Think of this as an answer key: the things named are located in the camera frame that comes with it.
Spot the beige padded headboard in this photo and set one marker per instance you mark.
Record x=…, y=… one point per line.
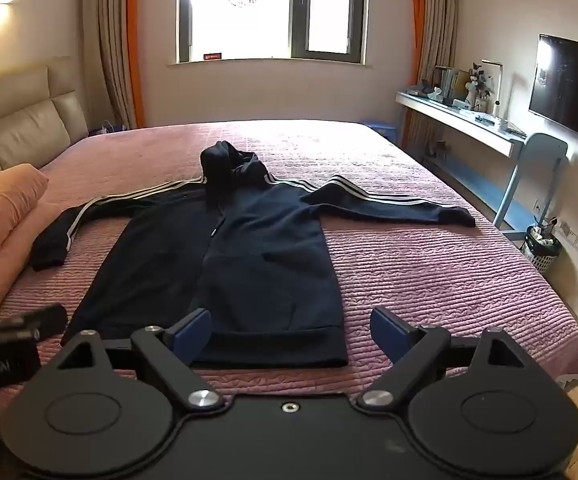
x=14, y=110

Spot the white woven waste basket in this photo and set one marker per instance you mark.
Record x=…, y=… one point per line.
x=543, y=249

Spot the navy hooded jacket white stripes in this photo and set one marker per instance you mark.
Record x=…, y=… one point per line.
x=249, y=250

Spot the beige curtain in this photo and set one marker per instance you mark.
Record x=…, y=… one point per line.
x=105, y=45
x=436, y=25

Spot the white desk lamp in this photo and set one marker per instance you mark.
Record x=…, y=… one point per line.
x=496, y=85

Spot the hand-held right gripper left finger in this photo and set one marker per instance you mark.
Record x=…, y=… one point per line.
x=196, y=334

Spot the blue storage box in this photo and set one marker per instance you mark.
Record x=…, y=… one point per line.
x=383, y=130

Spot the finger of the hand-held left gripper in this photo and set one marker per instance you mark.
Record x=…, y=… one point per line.
x=44, y=321

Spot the flower vase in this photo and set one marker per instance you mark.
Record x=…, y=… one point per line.
x=479, y=85

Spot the grey framed window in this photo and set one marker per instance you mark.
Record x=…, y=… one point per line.
x=269, y=7

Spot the white and blue wall desk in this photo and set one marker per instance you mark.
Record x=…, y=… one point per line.
x=469, y=125

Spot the light blue chair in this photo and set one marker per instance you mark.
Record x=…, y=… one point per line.
x=534, y=170

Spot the orange curtain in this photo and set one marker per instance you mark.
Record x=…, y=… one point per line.
x=136, y=45
x=418, y=15

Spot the wall mounted television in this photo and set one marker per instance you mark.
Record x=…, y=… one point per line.
x=569, y=90

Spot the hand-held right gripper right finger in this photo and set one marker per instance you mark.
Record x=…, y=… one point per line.
x=385, y=331

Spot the red label on windowsill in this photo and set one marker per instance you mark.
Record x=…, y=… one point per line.
x=213, y=55

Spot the bed with pink quilted cover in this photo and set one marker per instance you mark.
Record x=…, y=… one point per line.
x=419, y=260

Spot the wall power sockets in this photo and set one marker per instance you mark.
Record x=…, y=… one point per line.
x=574, y=237

